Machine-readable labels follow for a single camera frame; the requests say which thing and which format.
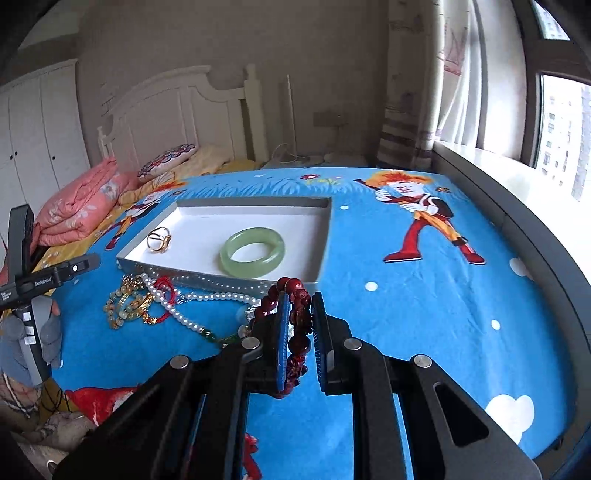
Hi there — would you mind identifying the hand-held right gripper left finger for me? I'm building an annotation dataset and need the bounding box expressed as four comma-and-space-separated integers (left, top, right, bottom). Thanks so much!
53, 292, 291, 480

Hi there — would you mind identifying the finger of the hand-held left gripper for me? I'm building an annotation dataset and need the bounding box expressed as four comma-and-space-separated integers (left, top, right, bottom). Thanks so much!
56, 253, 102, 281

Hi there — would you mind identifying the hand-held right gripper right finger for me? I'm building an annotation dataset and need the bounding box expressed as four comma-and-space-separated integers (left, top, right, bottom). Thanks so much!
311, 292, 543, 480

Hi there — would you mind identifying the dark red bead bracelet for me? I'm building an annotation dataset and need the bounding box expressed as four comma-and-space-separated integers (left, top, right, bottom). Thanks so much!
259, 277, 317, 400

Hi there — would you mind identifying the multicolour bead bracelet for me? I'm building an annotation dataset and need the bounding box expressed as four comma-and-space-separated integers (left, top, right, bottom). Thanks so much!
105, 284, 145, 330

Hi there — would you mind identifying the red string bracelet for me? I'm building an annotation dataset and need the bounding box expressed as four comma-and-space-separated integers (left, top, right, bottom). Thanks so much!
143, 276, 179, 326

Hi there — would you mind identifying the white pearl necklace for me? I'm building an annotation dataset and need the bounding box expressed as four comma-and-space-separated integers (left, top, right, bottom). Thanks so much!
141, 272, 273, 347

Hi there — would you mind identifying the white shallow cardboard tray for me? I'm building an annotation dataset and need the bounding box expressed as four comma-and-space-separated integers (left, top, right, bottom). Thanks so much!
115, 196, 333, 283

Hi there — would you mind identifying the person's left hand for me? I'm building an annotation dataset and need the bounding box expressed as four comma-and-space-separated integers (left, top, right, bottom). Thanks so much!
0, 299, 63, 386

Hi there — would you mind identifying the pink floral quilt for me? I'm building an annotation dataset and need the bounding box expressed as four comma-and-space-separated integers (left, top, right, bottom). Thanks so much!
34, 157, 144, 247

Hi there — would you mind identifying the blue printed blanket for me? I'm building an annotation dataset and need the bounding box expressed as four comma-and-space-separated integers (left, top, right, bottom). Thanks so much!
46, 166, 578, 480

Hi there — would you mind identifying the green jade bangle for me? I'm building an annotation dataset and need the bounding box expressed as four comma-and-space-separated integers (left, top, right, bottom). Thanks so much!
219, 227, 286, 278

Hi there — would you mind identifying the white wardrobe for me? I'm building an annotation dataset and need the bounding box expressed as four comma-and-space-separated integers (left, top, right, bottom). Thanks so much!
0, 59, 90, 241

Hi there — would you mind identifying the purple patterned pillow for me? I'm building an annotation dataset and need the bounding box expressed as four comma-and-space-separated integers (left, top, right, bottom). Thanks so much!
137, 143, 197, 180

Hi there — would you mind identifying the pale yellow pillow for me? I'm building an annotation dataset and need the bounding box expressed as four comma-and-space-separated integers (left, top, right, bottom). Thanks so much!
178, 144, 232, 178

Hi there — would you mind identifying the beige fluffy clothing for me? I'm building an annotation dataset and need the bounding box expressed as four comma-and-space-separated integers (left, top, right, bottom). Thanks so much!
0, 406, 100, 480

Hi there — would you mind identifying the white wooden headboard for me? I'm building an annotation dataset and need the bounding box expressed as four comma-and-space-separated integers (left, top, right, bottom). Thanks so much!
97, 64, 269, 162

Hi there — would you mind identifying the white upright pole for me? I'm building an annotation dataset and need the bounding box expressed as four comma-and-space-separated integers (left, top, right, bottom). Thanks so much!
283, 75, 298, 160

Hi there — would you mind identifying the dark grey side panel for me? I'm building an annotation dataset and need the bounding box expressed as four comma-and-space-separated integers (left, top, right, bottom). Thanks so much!
431, 144, 591, 356

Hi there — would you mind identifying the white window sill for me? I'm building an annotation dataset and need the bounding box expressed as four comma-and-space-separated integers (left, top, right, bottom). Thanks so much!
436, 141, 591, 241

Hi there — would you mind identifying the beige patterned curtain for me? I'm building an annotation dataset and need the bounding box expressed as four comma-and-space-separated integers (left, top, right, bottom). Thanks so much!
375, 0, 439, 169

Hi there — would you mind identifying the white sheer curtain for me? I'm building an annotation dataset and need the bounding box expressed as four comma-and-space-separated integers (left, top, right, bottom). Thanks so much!
434, 0, 506, 149

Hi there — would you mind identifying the thin metal ring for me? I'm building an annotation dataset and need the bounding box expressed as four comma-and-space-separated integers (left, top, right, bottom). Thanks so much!
146, 227, 173, 253

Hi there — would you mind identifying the white cable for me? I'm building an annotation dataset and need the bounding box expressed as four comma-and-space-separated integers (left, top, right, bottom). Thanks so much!
270, 143, 333, 167

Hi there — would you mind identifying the wall socket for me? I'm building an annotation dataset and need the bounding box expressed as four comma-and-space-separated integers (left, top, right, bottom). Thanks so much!
314, 112, 349, 129

